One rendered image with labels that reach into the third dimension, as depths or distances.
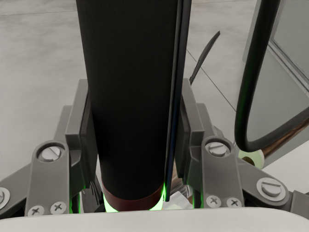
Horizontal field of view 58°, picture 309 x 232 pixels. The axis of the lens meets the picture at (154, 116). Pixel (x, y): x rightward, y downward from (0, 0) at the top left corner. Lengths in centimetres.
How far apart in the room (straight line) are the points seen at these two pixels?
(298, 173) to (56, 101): 247
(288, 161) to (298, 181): 4
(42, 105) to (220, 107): 168
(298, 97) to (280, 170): 79
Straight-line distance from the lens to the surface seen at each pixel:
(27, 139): 248
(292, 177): 59
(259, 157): 27
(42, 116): 267
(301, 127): 34
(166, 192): 16
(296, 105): 137
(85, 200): 75
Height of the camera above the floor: 160
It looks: 39 degrees down
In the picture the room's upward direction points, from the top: 2 degrees clockwise
